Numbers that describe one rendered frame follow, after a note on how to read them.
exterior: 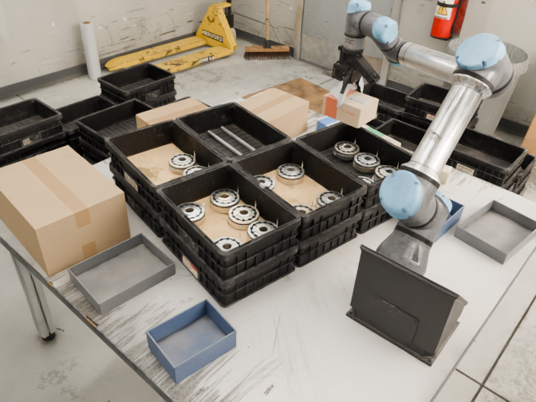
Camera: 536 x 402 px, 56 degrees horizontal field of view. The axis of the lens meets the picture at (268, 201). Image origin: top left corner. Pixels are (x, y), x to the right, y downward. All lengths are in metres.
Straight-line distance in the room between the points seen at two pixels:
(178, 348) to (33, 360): 1.11
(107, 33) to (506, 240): 4.03
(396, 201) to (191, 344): 0.69
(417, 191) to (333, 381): 0.56
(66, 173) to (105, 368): 0.91
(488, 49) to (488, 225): 0.86
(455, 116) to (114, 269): 1.14
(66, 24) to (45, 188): 3.19
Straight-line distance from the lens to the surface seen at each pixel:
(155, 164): 2.00
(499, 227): 2.13
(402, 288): 1.42
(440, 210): 1.48
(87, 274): 1.75
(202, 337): 1.52
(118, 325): 1.59
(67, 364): 2.44
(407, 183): 1.35
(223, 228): 1.66
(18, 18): 4.69
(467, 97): 1.44
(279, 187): 1.86
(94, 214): 1.73
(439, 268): 1.85
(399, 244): 1.46
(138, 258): 1.77
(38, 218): 1.70
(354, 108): 1.83
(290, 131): 2.40
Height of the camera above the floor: 1.89
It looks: 36 degrees down
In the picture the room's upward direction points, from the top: 3 degrees clockwise
